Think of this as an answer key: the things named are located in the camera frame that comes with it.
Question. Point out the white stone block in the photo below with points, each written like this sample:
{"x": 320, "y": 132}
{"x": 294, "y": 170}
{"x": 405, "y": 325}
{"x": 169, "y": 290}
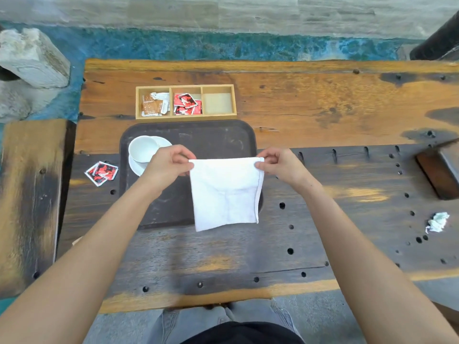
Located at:
{"x": 32, "y": 57}

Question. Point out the flat grey stone base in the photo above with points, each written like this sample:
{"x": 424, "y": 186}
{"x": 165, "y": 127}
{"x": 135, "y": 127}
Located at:
{"x": 21, "y": 103}

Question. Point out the person's left forearm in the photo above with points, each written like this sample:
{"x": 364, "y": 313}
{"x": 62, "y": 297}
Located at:
{"x": 71, "y": 275}

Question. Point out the white saucer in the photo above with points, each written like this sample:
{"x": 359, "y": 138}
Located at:
{"x": 136, "y": 169}

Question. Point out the dark wooden tissue box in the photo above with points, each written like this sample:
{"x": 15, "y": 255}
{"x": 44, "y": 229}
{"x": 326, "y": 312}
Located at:
{"x": 437, "y": 171}

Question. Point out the white ceramic cup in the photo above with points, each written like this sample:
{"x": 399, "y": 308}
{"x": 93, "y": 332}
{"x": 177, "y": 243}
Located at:
{"x": 143, "y": 148}

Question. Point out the burnt wooden bench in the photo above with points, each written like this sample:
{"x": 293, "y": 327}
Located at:
{"x": 32, "y": 197}
{"x": 448, "y": 311}

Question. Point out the person's right hand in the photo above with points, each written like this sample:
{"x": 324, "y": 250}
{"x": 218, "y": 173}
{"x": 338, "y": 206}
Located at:
{"x": 287, "y": 166}

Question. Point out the wooden three-compartment box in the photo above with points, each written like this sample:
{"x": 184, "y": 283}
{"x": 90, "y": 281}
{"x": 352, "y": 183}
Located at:
{"x": 218, "y": 103}

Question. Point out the dark brown tray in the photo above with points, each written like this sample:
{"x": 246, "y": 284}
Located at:
{"x": 215, "y": 139}

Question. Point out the person's right forearm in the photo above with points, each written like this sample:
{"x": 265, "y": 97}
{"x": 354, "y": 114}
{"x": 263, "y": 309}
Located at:
{"x": 358, "y": 265}

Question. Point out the white cloth napkin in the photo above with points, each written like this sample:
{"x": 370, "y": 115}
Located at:
{"x": 226, "y": 197}

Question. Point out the person's black shirt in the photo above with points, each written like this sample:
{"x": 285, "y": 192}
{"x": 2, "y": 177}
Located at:
{"x": 244, "y": 334}

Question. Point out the black cylindrical planter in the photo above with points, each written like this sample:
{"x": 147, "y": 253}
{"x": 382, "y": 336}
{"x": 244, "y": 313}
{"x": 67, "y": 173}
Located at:
{"x": 441, "y": 42}

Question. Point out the crumpled white tissue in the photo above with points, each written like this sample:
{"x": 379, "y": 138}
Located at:
{"x": 437, "y": 222}

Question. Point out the person's left hand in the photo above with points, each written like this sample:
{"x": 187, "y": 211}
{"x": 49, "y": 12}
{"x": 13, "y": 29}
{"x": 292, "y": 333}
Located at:
{"x": 165, "y": 166}

